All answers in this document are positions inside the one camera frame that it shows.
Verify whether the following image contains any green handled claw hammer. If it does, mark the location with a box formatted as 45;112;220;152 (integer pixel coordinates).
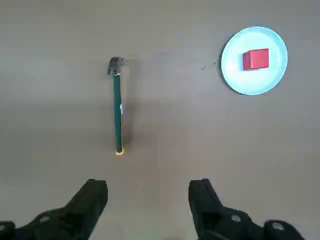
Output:
106;56;126;156

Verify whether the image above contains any red wooden cube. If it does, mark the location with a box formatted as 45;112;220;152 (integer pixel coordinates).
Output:
242;48;270;71

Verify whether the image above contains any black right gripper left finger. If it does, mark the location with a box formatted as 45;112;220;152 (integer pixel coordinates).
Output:
0;178;109;240

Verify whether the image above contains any light blue round plate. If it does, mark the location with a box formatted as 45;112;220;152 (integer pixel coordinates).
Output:
220;26;288;96

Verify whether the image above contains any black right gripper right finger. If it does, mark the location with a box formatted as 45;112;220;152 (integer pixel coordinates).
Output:
188;178;307;240

